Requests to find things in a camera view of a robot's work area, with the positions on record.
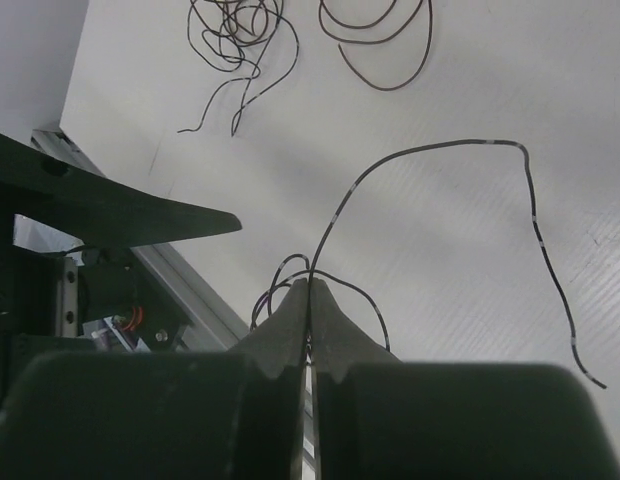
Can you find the aluminium frame rail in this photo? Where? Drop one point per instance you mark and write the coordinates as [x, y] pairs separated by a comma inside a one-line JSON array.
[[182, 283]]

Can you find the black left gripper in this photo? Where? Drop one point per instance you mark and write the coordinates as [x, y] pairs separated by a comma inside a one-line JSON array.
[[47, 300]]

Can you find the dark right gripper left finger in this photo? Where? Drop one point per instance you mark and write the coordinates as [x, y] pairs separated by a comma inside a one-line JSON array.
[[210, 415]]

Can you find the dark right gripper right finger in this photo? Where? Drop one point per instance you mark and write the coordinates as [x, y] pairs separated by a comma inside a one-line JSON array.
[[377, 417]]

